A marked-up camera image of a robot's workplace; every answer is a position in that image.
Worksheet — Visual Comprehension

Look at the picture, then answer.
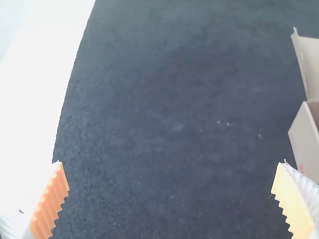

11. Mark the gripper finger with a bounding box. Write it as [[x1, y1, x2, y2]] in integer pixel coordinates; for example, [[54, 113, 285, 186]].
[[270, 158, 319, 239], [0, 160, 71, 239]]

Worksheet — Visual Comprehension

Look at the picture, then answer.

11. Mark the cardboard box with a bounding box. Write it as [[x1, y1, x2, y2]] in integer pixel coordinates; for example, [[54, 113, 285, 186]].
[[288, 26, 319, 184]]

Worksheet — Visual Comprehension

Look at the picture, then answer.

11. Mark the black mat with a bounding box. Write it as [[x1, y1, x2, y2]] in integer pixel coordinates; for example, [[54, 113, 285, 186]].
[[51, 0, 319, 239]]

